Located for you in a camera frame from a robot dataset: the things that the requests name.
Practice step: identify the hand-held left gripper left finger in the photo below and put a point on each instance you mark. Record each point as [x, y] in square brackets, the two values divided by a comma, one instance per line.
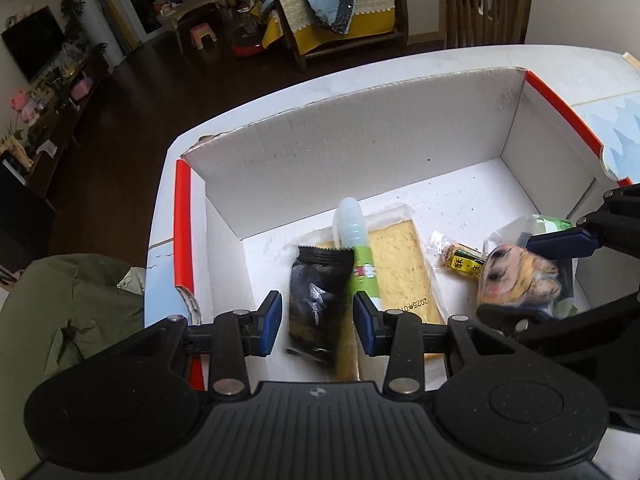
[267, 322]

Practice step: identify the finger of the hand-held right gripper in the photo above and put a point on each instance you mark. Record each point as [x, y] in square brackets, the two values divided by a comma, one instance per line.
[562, 242]
[600, 330]

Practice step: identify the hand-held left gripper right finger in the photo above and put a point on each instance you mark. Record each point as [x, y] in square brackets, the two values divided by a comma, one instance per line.
[367, 322]

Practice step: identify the black snack packet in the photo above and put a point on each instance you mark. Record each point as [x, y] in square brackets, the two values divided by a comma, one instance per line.
[315, 305]

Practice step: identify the green tube with white cap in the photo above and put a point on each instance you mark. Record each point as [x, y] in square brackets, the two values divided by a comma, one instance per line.
[362, 265]

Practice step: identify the bread slice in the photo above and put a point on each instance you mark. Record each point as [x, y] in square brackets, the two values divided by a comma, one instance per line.
[400, 270]

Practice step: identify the tan animal face toy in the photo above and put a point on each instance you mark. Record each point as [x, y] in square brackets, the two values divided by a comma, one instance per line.
[510, 280]

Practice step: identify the yellow candy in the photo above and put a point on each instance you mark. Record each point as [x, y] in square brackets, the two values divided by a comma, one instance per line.
[462, 262]

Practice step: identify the red cardboard box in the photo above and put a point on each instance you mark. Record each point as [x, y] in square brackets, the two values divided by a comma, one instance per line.
[350, 150]

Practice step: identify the yellow paper card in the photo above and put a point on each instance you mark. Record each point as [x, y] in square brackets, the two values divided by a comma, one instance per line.
[632, 60]

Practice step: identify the wooden chair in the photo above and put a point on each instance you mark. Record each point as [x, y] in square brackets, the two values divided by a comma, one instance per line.
[487, 5]

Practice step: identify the red round floor object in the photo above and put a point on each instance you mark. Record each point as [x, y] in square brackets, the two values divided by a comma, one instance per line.
[246, 45]

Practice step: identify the pink stool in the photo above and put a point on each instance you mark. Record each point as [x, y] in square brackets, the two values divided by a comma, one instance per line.
[202, 34]

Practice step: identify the dark television cabinet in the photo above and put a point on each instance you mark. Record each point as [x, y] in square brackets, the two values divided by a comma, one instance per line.
[60, 110]

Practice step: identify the sofa with yellow cover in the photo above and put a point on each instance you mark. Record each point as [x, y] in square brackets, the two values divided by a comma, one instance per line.
[370, 15]

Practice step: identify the pink bag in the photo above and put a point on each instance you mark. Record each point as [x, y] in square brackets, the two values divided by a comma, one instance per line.
[81, 89]

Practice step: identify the wooden coffee table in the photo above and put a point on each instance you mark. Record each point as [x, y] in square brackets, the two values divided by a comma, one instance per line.
[192, 7]

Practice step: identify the pink plush toy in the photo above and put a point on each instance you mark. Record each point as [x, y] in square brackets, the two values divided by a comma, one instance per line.
[22, 102]

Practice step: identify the white standing air conditioner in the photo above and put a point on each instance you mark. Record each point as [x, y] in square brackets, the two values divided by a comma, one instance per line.
[95, 10]

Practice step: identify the black television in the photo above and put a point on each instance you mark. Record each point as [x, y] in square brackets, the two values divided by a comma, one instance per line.
[32, 42]

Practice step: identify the green houseplant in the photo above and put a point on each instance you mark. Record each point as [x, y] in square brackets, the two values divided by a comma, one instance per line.
[72, 10]

